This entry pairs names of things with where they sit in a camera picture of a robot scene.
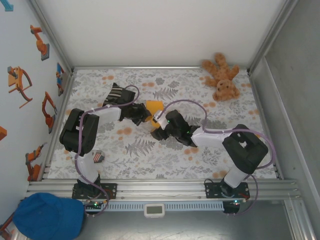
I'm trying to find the orange square paper sheet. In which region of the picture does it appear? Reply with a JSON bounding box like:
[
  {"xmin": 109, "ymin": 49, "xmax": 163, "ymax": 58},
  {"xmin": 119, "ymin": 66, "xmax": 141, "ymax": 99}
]
[{"xmin": 145, "ymin": 99, "xmax": 165, "ymax": 130}]

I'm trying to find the floral printed tablecloth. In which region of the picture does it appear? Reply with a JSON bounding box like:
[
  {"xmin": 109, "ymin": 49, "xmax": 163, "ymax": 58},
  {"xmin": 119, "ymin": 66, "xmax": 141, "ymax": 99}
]
[{"xmin": 47, "ymin": 68, "xmax": 280, "ymax": 180}]

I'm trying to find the black striped sock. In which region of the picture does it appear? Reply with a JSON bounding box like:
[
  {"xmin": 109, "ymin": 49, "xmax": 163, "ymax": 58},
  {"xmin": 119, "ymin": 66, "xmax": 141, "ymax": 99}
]
[{"xmin": 103, "ymin": 82, "xmax": 126, "ymax": 107}]

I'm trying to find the red striped fabric pouch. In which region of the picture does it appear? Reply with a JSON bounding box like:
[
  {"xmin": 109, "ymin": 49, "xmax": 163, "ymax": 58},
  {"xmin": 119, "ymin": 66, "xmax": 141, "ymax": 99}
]
[{"xmin": 92, "ymin": 149, "xmax": 105, "ymax": 165}]

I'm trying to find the brown teddy bear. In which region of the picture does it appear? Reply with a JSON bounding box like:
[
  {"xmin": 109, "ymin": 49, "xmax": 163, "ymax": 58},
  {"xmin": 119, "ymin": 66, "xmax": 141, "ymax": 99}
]
[{"xmin": 201, "ymin": 51, "xmax": 241, "ymax": 102}]

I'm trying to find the white digital timer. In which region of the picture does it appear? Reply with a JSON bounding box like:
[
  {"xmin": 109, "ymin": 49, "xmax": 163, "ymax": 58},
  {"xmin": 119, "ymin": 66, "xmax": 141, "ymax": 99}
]
[{"xmin": 143, "ymin": 202, "xmax": 166, "ymax": 218}]

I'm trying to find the blue baseball cap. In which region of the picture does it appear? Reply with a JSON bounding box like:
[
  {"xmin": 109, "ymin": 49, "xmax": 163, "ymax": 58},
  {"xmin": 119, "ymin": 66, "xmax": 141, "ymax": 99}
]
[{"xmin": 12, "ymin": 192, "xmax": 86, "ymax": 240}]

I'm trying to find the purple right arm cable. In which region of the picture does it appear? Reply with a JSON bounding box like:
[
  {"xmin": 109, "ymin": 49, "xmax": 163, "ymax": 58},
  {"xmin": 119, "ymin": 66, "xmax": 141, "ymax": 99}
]
[{"xmin": 156, "ymin": 99, "xmax": 277, "ymax": 217}]

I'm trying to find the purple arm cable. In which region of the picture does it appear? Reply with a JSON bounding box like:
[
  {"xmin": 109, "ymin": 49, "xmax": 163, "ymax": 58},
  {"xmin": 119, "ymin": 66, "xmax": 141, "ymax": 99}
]
[
  {"xmin": 156, "ymin": 99, "xmax": 277, "ymax": 217},
  {"xmin": 74, "ymin": 84, "xmax": 140, "ymax": 218}
]

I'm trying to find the aluminium frame rail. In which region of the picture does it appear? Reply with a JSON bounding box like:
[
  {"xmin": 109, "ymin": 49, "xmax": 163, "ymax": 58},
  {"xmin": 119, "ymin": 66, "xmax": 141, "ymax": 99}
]
[
  {"xmin": 37, "ymin": 71, "xmax": 76, "ymax": 181},
  {"xmin": 72, "ymin": 65, "xmax": 251, "ymax": 71},
  {"xmin": 248, "ymin": 72, "xmax": 283, "ymax": 180},
  {"xmin": 26, "ymin": 177, "xmax": 303, "ymax": 202}
]

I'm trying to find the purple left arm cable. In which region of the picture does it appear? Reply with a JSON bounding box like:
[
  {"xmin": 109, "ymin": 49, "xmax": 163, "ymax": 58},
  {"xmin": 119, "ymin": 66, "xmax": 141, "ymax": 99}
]
[{"xmin": 74, "ymin": 84, "xmax": 140, "ymax": 218}]

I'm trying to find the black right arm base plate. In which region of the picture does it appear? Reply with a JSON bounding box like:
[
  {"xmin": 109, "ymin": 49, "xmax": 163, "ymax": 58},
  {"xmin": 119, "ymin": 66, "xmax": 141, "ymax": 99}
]
[{"xmin": 204, "ymin": 181, "xmax": 250, "ymax": 200}]

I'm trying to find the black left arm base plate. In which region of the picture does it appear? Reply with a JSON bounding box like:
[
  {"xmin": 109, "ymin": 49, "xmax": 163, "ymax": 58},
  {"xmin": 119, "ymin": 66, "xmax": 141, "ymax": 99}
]
[{"xmin": 71, "ymin": 182, "xmax": 118, "ymax": 200}]

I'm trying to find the white slotted cable duct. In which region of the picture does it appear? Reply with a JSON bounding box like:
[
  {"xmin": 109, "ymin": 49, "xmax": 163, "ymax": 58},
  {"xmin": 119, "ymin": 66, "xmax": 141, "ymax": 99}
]
[{"xmin": 84, "ymin": 201, "xmax": 225, "ymax": 212}]

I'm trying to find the blue orange wall sticker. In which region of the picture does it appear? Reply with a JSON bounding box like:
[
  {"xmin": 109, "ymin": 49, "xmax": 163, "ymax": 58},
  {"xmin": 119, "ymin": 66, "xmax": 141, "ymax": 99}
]
[{"xmin": 56, "ymin": 62, "xmax": 66, "ymax": 97}]

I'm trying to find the aluminium frame post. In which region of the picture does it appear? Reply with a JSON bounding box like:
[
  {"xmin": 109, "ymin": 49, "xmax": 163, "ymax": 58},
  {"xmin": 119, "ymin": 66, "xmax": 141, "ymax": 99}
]
[
  {"xmin": 247, "ymin": 0, "xmax": 300, "ymax": 73},
  {"xmin": 28, "ymin": 0, "xmax": 75, "ymax": 73}
]

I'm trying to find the orange claw gripper wall sticker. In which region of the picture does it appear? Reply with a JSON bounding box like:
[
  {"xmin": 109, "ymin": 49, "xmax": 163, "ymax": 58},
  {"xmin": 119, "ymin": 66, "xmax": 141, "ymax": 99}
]
[{"xmin": 6, "ymin": 66, "xmax": 34, "ymax": 110}]

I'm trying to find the orange grey wall sticker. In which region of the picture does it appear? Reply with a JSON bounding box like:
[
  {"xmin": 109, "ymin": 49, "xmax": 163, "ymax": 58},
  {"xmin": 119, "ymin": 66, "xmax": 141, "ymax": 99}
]
[{"xmin": 0, "ymin": 214, "xmax": 16, "ymax": 240}]

